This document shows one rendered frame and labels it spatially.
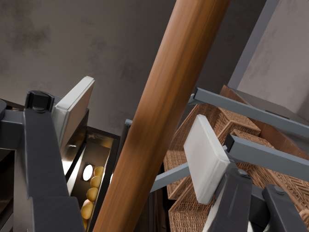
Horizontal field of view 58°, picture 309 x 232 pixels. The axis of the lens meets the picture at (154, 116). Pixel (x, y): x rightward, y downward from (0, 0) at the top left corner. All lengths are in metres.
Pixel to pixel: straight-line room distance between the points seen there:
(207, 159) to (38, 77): 3.32
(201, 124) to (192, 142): 0.02
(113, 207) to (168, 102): 0.09
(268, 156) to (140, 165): 0.53
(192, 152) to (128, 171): 0.05
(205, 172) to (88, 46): 3.08
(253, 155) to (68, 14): 2.79
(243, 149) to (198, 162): 0.49
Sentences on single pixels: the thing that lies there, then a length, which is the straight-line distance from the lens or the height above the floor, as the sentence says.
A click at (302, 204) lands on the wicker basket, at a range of 0.80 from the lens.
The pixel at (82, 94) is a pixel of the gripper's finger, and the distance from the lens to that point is 0.17.
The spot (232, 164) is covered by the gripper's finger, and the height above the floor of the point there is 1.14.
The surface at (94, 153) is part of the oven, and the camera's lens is 1.92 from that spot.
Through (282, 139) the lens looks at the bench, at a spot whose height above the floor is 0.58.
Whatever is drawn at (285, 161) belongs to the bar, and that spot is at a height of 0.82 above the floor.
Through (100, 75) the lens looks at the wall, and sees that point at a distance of 3.25.
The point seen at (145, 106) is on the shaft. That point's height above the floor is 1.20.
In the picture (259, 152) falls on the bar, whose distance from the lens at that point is 0.68.
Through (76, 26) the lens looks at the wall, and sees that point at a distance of 3.22.
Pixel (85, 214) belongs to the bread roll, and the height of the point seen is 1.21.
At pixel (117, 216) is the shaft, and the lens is 0.21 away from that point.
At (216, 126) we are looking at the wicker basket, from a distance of 1.84.
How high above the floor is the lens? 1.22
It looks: 8 degrees down
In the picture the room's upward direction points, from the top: 72 degrees counter-clockwise
